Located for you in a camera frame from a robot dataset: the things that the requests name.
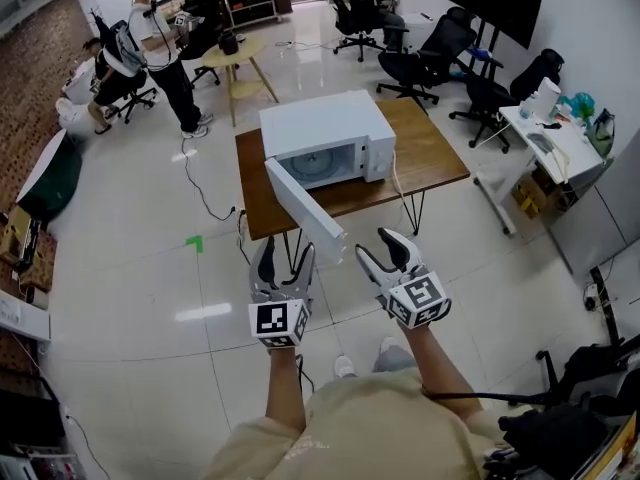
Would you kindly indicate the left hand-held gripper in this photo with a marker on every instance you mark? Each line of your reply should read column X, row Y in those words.
column 277, row 318

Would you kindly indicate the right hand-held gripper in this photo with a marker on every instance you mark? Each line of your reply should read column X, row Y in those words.
column 417, row 298

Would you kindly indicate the person's left forearm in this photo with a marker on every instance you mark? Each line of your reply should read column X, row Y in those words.
column 285, row 393

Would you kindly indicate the person's right forearm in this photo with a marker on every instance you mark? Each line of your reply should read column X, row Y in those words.
column 440, row 373

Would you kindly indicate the white microwave oven housing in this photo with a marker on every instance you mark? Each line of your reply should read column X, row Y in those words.
column 320, row 118

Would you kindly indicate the person's right white shoe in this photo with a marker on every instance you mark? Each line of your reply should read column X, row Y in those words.
column 388, row 344

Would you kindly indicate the person's white shoe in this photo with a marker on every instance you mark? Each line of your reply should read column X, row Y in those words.
column 388, row 344
column 345, row 367

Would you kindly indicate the person's grey trousers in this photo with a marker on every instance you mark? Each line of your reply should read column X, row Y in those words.
column 395, row 359

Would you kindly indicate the glass turntable plate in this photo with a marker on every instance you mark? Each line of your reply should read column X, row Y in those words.
column 315, row 164

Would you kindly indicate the person's left white shoe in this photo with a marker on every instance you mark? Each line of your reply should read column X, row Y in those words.
column 345, row 367

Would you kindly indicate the brown wooden table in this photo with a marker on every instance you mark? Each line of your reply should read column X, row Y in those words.
column 425, row 148

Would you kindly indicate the yellow box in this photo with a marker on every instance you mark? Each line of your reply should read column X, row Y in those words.
column 527, row 198

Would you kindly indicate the person's beige shirt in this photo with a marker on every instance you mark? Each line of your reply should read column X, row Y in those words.
column 375, row 428

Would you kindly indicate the black office chair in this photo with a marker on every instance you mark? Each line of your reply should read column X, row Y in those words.
column 430, row 58
column 202, row 33
column 485, row 98
column 350, row 23
column 132, row 93
column 537, row 70

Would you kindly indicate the clear plastic bottle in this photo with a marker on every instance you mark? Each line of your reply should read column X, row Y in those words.
column 526, row 108

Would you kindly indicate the white power strip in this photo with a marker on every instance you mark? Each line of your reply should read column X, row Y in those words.
column 284, row 44
column 591, row 298

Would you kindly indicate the white desk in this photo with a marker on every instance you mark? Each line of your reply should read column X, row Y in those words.
column 575, row 150

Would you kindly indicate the round light wooden table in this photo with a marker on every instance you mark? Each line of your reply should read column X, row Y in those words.
column 240, row 50

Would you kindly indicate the grey metal cabinet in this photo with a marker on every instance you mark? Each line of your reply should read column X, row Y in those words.
column 610, row 208

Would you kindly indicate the white kettle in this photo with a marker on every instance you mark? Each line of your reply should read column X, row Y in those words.
column 547, row 95

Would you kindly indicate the black pot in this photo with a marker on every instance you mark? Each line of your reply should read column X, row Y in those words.
column 229, row 43

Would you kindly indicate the white side table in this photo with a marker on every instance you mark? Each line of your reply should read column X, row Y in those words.
column 417, row 30

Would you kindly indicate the black television stand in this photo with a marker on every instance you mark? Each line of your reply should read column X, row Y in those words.
column 487, row 48

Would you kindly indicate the black equipment bag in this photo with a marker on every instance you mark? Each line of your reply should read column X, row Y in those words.
column 550, row 438

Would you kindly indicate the green tote bag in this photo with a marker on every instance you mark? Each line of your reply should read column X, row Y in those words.
column 601, row 135

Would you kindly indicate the teal plastic bag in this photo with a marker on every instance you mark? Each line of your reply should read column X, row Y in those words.
column 580, row 104

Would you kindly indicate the brown cardboard box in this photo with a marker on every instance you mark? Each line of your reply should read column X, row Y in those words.
column 37, row 263

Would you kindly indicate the white round bin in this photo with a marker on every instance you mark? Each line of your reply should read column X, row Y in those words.
column 72, row 113

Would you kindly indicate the white flat box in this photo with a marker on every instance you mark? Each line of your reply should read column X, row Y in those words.
column 20, row 318

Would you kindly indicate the black monitor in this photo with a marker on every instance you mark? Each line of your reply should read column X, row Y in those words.
column 25, row 413

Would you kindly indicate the clear plastic storage box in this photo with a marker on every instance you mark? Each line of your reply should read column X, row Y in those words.
column 40, row 465

